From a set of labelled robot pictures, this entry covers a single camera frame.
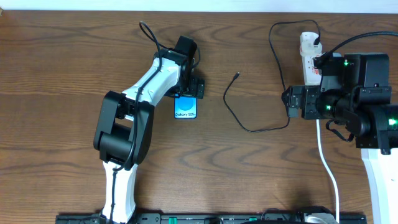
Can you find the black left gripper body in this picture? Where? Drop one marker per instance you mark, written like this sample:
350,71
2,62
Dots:
191,88

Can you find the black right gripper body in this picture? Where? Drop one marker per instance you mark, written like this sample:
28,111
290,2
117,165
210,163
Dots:
310,94

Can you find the blue Samsung smartphone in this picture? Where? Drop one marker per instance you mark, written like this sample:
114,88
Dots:
185,108

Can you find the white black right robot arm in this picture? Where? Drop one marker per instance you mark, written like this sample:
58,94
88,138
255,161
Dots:
354,91

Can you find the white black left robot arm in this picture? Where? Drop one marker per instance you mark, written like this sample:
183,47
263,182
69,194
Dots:
124,130

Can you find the white USB charger adapter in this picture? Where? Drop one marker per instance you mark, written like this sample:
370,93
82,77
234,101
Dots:
310,45

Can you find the white power strip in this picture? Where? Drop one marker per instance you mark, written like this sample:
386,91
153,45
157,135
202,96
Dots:
311,75

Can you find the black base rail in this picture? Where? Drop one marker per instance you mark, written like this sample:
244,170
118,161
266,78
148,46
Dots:
271,215

